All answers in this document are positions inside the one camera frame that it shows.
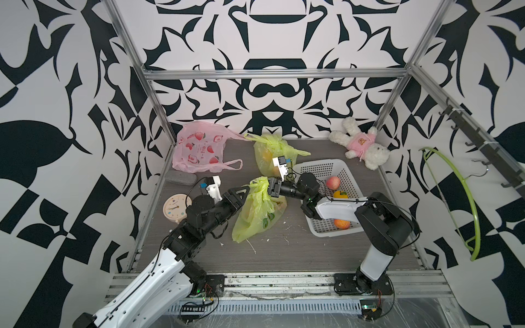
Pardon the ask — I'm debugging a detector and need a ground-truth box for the pink plastic bag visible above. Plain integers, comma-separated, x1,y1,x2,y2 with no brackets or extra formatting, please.
172,120,246,174

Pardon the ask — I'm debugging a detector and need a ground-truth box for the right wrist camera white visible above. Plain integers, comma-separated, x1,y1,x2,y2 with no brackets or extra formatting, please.
272,156,291,180

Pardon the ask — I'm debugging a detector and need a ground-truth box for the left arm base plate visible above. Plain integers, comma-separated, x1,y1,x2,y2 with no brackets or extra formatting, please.
203,274,226,297

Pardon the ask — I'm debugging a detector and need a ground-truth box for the white plastic basket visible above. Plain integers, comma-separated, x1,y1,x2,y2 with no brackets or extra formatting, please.
293,159,364,238

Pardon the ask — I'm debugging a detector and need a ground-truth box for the white plush bunny pink shirt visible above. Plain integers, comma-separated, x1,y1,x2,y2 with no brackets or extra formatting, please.
329,117,390,170

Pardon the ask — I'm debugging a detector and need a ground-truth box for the black wall hook rack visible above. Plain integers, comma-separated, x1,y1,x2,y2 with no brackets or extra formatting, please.
440,97,524,198

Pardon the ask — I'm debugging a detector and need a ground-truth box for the grey oval stone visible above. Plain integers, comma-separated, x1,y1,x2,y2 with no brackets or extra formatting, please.
165,169,198,186

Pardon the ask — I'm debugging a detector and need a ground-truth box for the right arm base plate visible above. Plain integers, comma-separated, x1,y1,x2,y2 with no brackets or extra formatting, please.
333,271,395,296

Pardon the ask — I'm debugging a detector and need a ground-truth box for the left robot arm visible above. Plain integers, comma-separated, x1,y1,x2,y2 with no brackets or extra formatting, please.
73,186,250,327

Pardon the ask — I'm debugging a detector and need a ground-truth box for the pink peach top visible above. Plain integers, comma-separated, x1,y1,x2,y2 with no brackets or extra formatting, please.
325,176,341,191

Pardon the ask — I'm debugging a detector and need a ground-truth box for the small round clock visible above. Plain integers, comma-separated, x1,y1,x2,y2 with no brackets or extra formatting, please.
162,194,192,224

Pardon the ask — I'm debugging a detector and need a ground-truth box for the green hoop hanger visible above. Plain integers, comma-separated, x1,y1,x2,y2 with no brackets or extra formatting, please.
420,147,481,262

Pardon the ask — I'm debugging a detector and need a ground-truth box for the green plastic bag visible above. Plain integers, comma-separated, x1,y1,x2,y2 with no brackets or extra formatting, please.
232,176,287,243
244,133,310,177

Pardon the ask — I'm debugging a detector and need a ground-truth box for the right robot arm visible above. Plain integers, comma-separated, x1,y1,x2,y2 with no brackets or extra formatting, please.
267,173,419,284

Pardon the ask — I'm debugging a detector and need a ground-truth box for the orange peach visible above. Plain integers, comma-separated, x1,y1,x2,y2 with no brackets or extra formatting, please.
333,219,351,230

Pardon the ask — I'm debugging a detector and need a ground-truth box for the yellow orange fruit with leaf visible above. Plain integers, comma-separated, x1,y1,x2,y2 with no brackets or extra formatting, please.
333,190,349,199

